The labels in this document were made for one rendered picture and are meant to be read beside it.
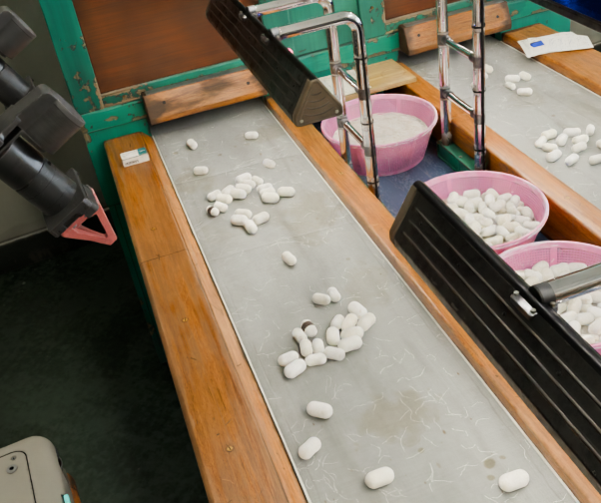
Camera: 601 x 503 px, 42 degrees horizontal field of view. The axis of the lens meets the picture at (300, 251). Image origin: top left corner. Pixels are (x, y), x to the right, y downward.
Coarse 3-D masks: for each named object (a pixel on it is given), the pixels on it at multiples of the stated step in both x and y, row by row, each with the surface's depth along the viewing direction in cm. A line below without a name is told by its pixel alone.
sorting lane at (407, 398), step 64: (192, 128) 197; (256, 128) 192; (192, 192) 171; (256, 192) 167; (320, 192) 163; (256, 256) 147; (320, 256) 144; (384, 256) 141; (256, 320) 132; (320, 320) 129; (384, 320) 127; (320, 384) 117; (384, 384) 115; (448, 384) 114; (320, 448) 107; (384, 448) 106; (448, 448) 104; (512, 448) 103
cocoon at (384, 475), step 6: (378, 468) 101; (384, 468) 100; (366, 474) 101; (372, 474) 100; (378, 474) 100; (384, 474) 100; (390, 474) 100; (366, 480) 100; (372, 480) 99; (378, 480) 99; (384, 480) 100; (390, 480) 100; (372, 486) 100; (378, 486) 100
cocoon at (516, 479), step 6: (504, 474) 97; (510, 474) 97; (516, 474) 97; (522, 474) 97; (504, 480) 96; (510, 480) 96; (516, 480) 96; (522, 480) 96; (528, 480) 97; (504, 486) 96; (510, 486) 96; (516, 486) 96; (522, 486) 97
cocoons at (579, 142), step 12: (552, 132) 166; (564, 132) 167; (576, 132) 166; (588, 132) 165; (540, 144) 164; (552, 144) 162; (564, 144) 164; (576, 144) 161; (600, 144) 160; (552, 156) 159; (576, 156) 157; (600, 156) 156
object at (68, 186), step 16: (48, 176) 100; (64, 176) 102; (32, 192) 99; (48, 192) 100; (64, 192) 101; (80, 192) 102; (48, 208) 101; (64, 208) 102; (80, 208) 100; (48, 224) 102
